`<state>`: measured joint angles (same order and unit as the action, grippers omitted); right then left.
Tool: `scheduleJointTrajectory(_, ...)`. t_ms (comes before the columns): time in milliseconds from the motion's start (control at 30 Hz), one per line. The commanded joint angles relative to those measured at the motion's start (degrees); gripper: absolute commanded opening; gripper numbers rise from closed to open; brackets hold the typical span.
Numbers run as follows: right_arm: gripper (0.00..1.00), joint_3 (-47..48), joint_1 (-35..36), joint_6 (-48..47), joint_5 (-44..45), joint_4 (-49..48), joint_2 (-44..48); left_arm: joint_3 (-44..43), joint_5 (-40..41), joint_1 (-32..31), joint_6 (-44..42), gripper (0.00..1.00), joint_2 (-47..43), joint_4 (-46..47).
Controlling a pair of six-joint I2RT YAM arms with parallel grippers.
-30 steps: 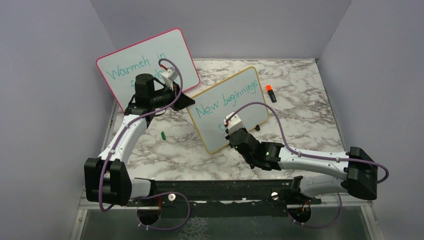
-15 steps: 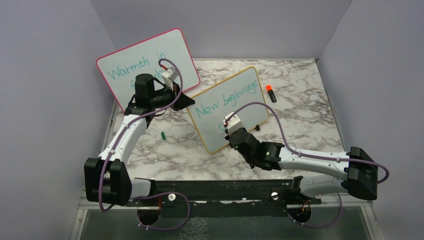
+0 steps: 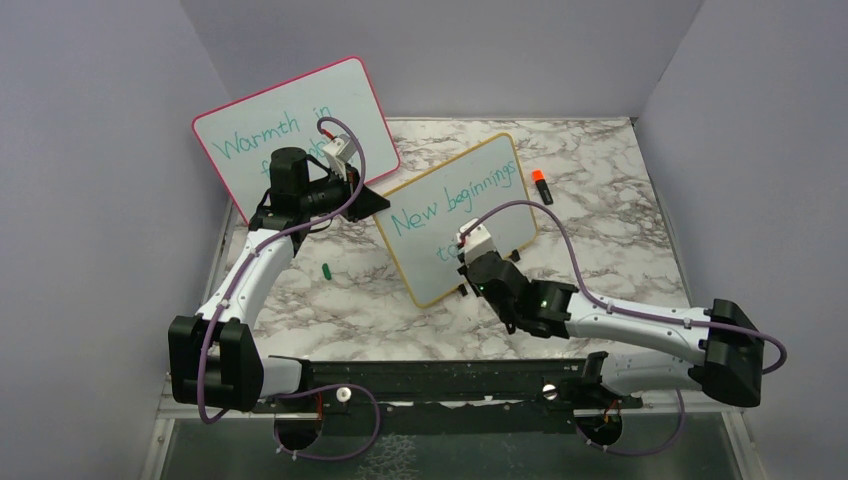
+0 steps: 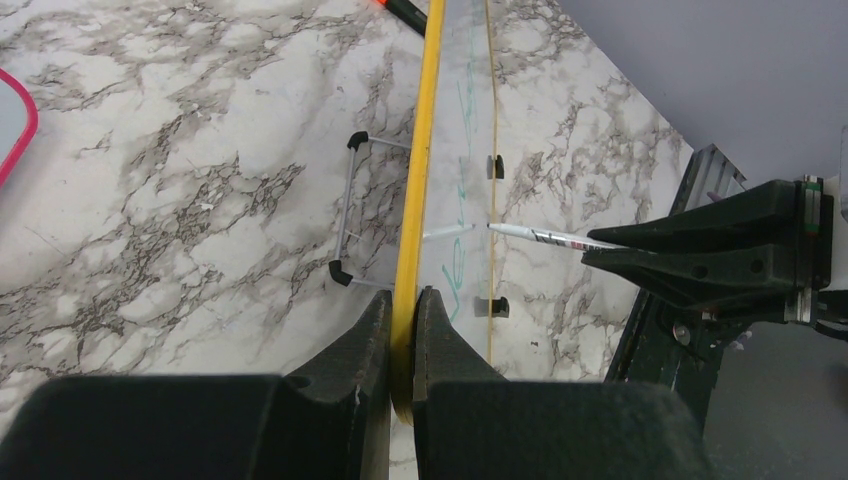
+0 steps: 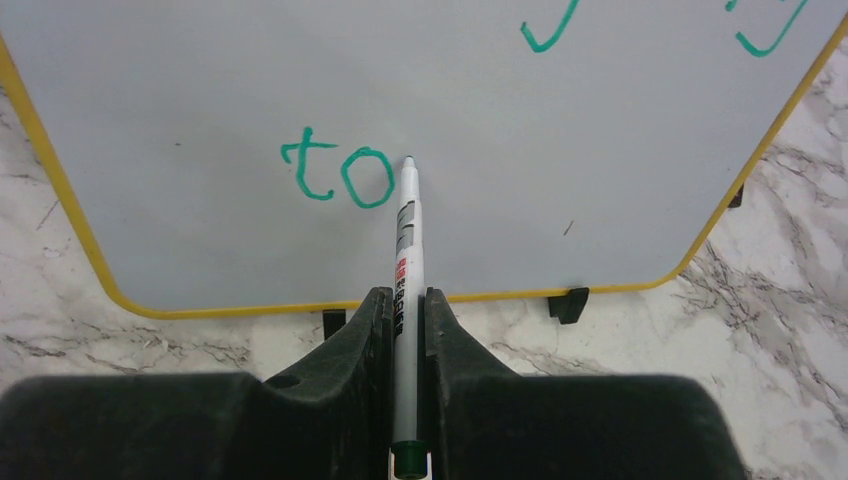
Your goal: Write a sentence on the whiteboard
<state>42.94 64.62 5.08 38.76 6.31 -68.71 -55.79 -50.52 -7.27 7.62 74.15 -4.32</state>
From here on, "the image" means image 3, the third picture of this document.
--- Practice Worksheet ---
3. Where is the yellow framed whiteboard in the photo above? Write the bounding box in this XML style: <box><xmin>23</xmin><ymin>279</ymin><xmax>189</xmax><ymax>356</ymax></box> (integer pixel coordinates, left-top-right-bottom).
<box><xmin>375</xmin><ymin>133</ymin><xmax>529</xmax><ymax>308</ymax></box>

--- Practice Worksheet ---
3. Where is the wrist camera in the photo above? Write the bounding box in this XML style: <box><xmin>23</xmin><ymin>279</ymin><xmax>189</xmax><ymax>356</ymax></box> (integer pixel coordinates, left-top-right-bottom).
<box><xmin>456</xmin><ymin>218</ymin><xmax>497</xmax><ymax>265</ymax></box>
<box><xmin>321</xmin><ymin>134</ymin><xmax>357</xmax><ymax>178</ymax></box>

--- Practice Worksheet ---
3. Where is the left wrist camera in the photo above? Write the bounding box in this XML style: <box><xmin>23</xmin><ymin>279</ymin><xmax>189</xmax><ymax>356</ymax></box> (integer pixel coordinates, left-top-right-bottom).
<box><xmin>321</xmin><ymin>134</ymin><xmax>357</xmax><ymax>178</ymax></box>

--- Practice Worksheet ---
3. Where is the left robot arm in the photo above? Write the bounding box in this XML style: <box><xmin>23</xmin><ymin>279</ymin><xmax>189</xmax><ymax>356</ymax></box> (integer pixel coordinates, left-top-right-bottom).
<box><xmin>167</xmin><ymin>139</ymin><xmax>390</xmax><ymax>423</ymax></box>

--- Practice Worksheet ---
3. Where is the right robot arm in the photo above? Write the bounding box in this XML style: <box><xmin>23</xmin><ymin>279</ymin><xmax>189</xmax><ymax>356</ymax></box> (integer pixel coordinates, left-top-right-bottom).
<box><xmin>459</xmin><ymin>252</ymin><xmax>765</xmax><ymax>408</ymax></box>

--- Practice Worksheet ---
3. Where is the pink framed whiteboard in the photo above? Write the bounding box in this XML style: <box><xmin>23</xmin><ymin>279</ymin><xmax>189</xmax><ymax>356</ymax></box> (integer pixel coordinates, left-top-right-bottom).
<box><xmin>192</xmin><ymin>56</ymin><xmax>400</xmax><ymax>219</ymax></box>

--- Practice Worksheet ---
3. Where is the orange black highlighter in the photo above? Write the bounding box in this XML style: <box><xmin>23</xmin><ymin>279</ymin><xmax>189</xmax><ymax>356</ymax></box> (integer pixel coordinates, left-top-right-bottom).
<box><xmin>531</xmin><ymin>169</ymin><xmax>554</xmax><ymax>206</ymax></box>

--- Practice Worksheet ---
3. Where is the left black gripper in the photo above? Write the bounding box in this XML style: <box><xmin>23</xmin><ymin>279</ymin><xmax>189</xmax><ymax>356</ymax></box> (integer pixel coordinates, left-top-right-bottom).
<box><xmin>300</xmin><ymin>161</ymin><xmax>389</xmax><ymax>222</ymax></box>

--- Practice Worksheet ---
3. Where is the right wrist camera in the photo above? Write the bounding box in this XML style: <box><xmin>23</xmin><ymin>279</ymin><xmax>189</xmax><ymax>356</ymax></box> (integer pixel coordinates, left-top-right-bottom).
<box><xmin>456</xmin><ymin>218</ymin><xmax>497</xmax><ymax>265</ymax></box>

